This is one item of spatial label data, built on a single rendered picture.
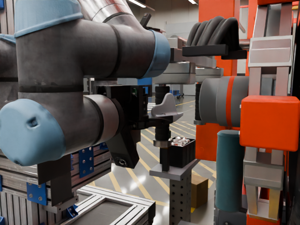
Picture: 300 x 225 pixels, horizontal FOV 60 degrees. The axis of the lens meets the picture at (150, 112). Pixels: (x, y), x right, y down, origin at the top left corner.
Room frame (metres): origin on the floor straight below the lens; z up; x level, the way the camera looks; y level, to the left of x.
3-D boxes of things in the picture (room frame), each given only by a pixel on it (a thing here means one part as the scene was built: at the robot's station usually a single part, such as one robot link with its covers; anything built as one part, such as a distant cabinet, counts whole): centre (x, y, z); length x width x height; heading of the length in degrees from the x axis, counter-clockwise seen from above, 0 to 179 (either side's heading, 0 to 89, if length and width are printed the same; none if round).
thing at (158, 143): (0.63, -0.03, 0.83); 0.04 x 0.04 x 0.16
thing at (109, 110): (0.39, 0.09, 0.85); 0.08 x 0.05 x 0.08; 64
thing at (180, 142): (1.42, -0.16, 0.51); 0.20 x 0.14 x 0.13; 149
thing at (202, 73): (0.92, -0.21, 0.93); 0.09 x 0.05 x 0.05; 64
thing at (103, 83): (1.32, 0.22, 0.87); 0.15 x 0.15 x 0.10
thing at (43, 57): (0.33, 0.11, 0.95); 0.11 x 0.08 x 0.11; 132
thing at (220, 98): (0.71, -0.25, 0.85); 0.21 x 0.14 x 0.14; 64
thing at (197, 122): (0.93, -0.18, 0.83); 0.04 x 0.04 x 0.16
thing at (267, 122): (0.39, -0.18, 0.85); 0.09 x 0.08 x 0.07; 154
